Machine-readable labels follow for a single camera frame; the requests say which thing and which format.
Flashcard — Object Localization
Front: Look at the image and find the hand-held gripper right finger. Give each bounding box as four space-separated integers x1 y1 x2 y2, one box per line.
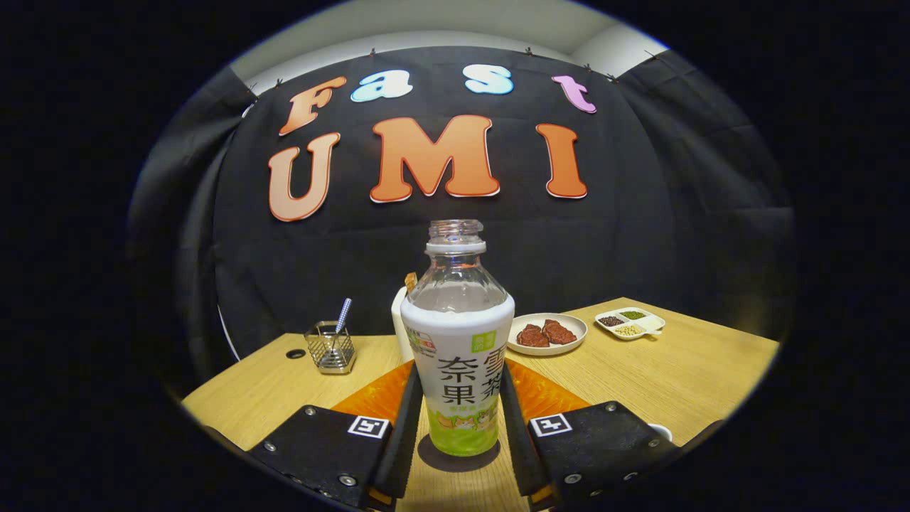
500 358 680 511

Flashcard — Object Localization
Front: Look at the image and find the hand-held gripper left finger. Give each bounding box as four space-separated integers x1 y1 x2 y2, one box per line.
245 359 424 511

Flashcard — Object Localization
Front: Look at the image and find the clear juice bottle white label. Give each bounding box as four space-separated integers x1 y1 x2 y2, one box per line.
400 218 515 457

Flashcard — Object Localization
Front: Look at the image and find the cream toaster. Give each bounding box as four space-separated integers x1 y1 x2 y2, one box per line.
391 284 417 363

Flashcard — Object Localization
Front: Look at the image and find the white round plate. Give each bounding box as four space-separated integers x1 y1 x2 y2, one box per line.
508 313 589 356

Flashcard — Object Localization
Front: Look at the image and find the white divided dish with beans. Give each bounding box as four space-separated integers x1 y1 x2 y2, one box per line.
594 306 666 341

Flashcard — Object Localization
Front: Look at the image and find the wooden table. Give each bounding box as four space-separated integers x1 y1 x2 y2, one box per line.
181 297 781 512

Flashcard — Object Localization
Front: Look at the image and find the black backdrop cloth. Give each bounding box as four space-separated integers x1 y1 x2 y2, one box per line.
128 46 797 399

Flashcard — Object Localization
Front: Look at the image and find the metal wire utensil holder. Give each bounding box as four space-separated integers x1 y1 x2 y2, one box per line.
304 321 357 375

